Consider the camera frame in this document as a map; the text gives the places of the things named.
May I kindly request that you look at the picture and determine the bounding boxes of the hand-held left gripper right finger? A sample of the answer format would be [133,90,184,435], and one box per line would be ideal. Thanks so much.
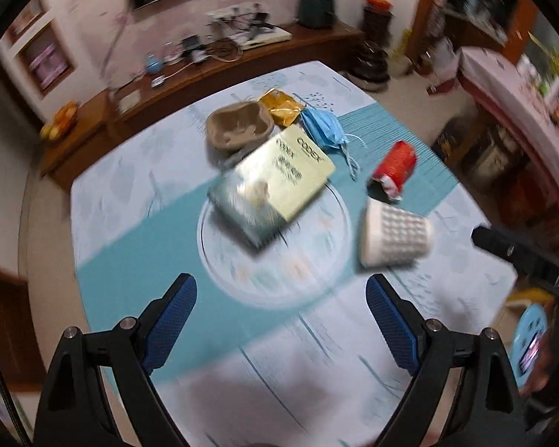
[366,275,527,447]

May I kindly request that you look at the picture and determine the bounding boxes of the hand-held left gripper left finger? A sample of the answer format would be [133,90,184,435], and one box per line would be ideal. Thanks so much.
[34,274,197,447]

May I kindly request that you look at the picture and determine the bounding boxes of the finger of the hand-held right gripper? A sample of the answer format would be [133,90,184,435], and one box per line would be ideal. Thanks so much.
[472,226,541,273]

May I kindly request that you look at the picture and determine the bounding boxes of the checkered paper cup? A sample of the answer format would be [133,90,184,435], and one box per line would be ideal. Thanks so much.
[358,198,434,268]

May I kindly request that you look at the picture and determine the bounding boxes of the pale yellow box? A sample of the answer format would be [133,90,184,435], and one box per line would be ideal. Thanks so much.
[256,131,336,222]

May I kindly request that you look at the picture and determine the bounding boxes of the blue face mask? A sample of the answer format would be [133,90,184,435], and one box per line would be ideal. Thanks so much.
[299,107,360,181]

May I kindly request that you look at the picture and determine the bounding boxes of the brown pulp tray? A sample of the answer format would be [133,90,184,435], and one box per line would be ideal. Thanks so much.
[206,101,275,152]

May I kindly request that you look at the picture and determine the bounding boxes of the yellow snack packet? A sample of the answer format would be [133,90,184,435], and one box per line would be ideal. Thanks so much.
[258,88,306,127]

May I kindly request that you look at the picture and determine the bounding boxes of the light blue round object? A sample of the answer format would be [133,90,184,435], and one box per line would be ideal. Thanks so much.
[511,302,549,388]

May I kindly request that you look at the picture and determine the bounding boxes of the tree print tablecloth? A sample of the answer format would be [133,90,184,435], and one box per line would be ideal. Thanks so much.
[70,60,518,447]

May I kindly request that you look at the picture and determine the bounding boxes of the silver cooking pot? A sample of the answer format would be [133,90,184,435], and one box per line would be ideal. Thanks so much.
[463,123,527,182]

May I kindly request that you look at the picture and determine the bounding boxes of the pink covered furniture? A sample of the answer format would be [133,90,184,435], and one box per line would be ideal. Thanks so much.
[457,47,559,243]

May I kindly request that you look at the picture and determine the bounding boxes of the brown wooden door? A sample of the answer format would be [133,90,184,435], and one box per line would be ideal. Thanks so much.
[0,261,45,385]

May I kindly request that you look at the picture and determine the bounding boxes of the dark brown pot stack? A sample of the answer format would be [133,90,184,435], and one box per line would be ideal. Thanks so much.
[347,39,392,91]

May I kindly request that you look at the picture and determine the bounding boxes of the wooden television cabinet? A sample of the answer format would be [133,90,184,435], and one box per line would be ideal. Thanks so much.
[40,23,364,191]

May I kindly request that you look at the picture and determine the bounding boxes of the fruit bowl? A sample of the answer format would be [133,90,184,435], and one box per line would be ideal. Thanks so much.
[40,101,80,141]

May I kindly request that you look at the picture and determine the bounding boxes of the pink dumbbell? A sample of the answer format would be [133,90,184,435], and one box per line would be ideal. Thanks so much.
[30,45,65,68]
[36,66,70,88]

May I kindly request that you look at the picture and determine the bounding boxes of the dark green toaster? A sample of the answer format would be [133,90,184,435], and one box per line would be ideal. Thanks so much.
[299,0,336,29]

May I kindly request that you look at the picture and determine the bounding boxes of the white set-top box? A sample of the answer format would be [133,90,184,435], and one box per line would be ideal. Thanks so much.
[240,25,293,50]

